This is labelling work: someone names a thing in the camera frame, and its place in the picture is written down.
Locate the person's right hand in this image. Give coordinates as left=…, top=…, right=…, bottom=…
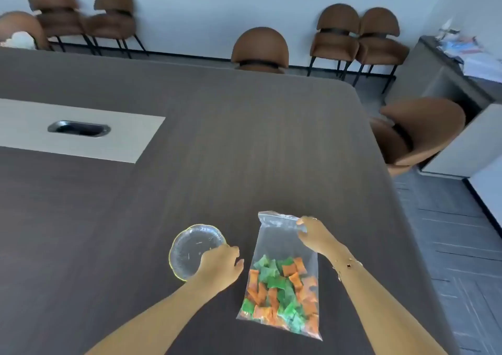
left=296, top=216, right=345, bottom=259

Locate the person's left hand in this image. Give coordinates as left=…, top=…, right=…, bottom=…
left=195, top=244, right=245, bottom=293

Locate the clear glass bowl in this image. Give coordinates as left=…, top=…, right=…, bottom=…
left=168, top=224, right=227, bottom=281

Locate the clear plastic bag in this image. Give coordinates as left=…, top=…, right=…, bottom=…
left=236, top=211, right=323, bottom=342

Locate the pile of orange green candies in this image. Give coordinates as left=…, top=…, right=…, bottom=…
left=239, top=255, right=321, bottom=335

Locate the person's right forearm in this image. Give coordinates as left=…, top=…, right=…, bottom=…
left=325, top=245, right=450, bottom=355

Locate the person's left forearm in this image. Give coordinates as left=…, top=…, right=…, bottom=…
left=84, top=274, right=228, bottom=355

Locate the dark wooden table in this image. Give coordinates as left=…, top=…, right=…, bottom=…
left=0, top=47, right=460, bottom=355

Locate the brown padded chair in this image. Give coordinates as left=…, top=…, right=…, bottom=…
left=231, top=26, right=290, bottom=74
left=368, top=97, right=466, bottom=177
left=85, top=0, right=150, bottom=60
left=352, top=7, right=410, bottom=94
left=28, top=0, right=96, bottom=55
left=0, top=11, right=52, bottom=52
left=307, top=3, right=361, bottom=80

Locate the grey sideboard cabinet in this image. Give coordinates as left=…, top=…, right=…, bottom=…
left=386, top=35, right=502, bottom=178

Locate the stack of papers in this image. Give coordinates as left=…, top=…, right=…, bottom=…
left=439, top=37, right=502, bottom=83

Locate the white fluffy item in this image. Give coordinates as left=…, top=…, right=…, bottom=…
left=0, top=31, right=35, bottom=50

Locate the gold bracelet black charm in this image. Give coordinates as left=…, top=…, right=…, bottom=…
left=331, top=258, right=364, bottom=283

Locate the metal cable port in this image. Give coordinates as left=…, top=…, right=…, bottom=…
left=47, top=120, right=111, bottom=138

